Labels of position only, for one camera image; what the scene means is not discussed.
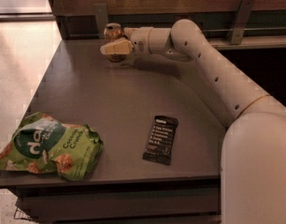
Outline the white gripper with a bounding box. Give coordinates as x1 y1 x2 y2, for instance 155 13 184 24
100 27 152 55

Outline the orange soda can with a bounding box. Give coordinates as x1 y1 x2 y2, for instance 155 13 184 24
104 22 126 63

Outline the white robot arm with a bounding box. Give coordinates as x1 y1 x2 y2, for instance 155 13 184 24
100 20 286 224

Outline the black protein bar wrapper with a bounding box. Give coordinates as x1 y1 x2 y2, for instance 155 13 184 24
142 116 179 165

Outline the green snack chip bag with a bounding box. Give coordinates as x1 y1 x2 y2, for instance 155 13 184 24
0 112 104 181

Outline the left metal wall bracket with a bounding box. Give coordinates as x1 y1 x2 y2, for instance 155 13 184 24
93 3 108 39

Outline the metal wall bracket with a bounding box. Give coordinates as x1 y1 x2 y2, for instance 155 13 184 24
228 0 255 45
93 3 108 39

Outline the right metal wall bracket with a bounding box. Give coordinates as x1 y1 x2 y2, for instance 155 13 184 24
228 0 255 45

